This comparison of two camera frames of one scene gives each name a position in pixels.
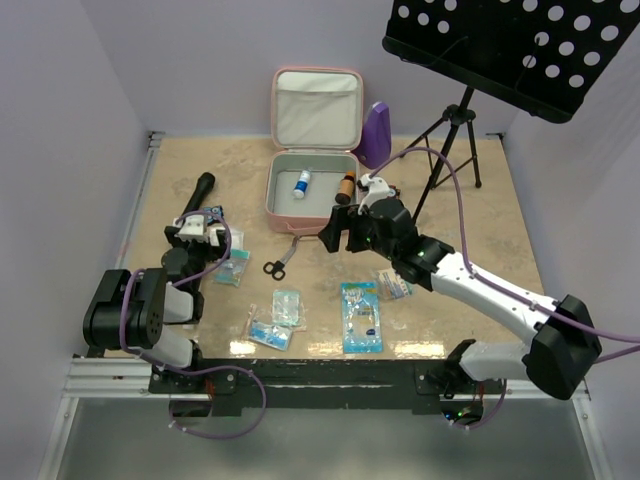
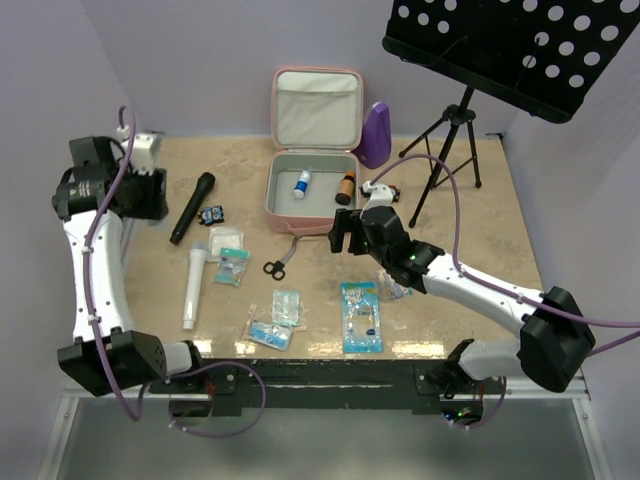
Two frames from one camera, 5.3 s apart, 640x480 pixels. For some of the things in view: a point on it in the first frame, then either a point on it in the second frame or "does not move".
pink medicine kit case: x=316 y=123 does not move
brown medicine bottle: x=346 y=188 does not move
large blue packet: x=362 y=321 does not move
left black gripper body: x=198 y=252 to x=145 y=194
